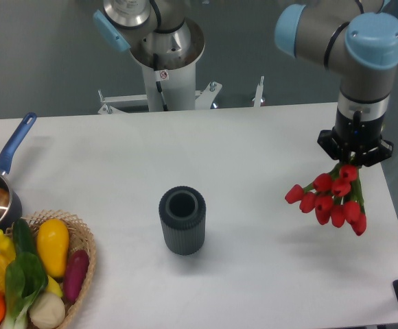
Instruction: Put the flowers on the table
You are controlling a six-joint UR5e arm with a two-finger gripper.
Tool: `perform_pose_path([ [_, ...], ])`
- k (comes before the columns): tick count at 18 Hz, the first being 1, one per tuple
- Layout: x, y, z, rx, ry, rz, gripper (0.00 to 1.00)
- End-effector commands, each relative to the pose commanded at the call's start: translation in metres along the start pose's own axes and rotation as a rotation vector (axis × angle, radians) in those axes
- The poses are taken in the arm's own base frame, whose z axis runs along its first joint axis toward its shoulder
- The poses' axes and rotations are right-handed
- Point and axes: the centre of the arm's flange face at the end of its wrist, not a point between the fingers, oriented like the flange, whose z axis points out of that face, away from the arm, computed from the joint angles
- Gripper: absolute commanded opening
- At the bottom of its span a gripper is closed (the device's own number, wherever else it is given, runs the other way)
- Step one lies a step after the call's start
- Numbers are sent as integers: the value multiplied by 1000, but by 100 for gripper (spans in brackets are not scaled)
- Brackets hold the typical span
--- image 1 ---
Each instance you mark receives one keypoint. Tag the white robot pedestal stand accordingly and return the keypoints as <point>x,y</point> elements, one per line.
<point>166,90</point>

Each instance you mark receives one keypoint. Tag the blue handled saucepan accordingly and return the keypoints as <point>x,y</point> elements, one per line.
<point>10,203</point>

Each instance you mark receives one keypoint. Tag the purple sweet potato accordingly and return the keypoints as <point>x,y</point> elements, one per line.
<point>75,274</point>

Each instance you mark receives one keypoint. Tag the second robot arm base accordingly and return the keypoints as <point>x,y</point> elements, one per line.
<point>158,34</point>

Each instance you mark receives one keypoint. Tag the beige onion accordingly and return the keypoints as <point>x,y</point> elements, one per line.
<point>48,311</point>

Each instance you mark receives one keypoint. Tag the yellow mango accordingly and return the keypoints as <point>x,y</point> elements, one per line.
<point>52,245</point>

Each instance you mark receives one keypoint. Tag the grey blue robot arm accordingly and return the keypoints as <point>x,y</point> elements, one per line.
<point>359,42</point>

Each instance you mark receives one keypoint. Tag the yellow lemon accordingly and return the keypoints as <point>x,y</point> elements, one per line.
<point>53,287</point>

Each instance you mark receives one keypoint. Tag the woven wicker basket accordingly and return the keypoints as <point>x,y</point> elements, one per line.
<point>80,237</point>

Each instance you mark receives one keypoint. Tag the dark grey ribbed vase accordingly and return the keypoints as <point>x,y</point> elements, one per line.
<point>182,212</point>

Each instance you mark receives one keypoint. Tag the green cucumber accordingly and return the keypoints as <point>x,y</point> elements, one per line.
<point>22,238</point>

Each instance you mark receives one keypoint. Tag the green bok choy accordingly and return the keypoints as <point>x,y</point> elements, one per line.
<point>25,279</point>

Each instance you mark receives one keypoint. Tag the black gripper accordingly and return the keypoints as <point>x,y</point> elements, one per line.
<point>364,138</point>

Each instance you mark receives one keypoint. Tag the red tulip bouquet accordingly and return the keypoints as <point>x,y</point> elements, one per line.
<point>334,197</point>

